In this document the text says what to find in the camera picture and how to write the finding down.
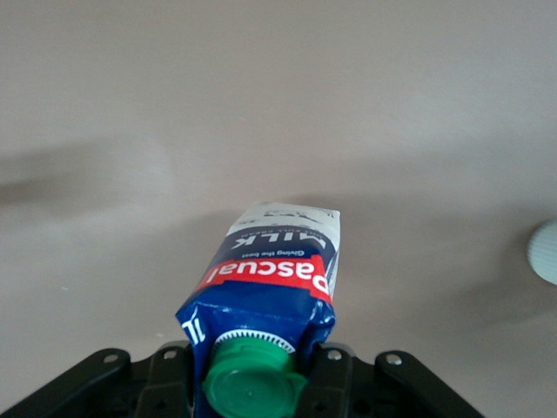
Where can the blue milk carton green cap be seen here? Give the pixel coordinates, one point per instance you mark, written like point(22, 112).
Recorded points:
point(261, 278)

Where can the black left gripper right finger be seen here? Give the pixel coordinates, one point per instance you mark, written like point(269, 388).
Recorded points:
point(330, 383)

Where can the white mug grey inside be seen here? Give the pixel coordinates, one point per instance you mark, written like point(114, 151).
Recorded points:
point(544, 252)

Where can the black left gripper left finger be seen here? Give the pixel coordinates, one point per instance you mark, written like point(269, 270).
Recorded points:
point(165, 383)

